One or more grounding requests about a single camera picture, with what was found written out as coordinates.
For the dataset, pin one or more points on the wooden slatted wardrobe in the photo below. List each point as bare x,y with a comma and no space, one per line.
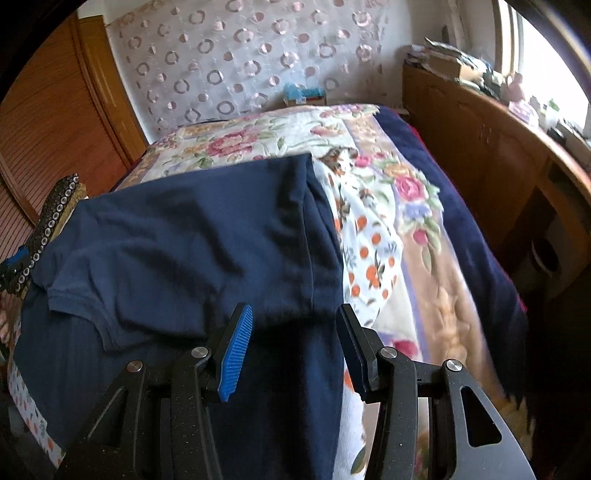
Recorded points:
55,115

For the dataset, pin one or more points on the pink tissue pack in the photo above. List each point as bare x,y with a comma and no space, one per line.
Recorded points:
524,113

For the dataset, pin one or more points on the floral blanket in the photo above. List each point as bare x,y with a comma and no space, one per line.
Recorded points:
277,134

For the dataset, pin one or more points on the orange fruit print sheet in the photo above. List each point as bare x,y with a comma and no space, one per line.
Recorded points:
369,258

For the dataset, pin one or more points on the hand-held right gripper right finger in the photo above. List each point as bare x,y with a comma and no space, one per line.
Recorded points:
358,369

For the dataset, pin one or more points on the dark waste bin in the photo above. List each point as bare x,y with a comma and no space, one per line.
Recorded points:
547,256

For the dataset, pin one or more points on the blue plastic bag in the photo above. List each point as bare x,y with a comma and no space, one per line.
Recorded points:
295,90

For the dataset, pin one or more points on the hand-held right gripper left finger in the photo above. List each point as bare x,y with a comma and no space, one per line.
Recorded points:
235,350

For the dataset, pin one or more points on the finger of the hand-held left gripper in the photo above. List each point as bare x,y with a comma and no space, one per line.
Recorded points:
18,261

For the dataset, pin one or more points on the brown cardboard box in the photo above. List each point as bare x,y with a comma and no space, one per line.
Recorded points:
455,68

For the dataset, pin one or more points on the navy printed t-shirt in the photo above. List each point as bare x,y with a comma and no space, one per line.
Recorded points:
184,230

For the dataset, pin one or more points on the long wooden cabinet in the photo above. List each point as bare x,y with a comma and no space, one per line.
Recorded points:
485,138

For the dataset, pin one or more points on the navy bed cover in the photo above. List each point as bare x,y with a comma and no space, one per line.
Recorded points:
461,221

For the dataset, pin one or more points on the small cardboard box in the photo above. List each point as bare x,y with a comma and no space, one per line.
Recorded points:
309,99

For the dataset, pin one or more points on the pink bottle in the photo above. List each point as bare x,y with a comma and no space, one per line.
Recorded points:
516,90

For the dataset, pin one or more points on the sheer circle-print curtain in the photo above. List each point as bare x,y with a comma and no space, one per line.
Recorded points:
231,55

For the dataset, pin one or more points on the window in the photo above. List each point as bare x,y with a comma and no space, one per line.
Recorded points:
554,92

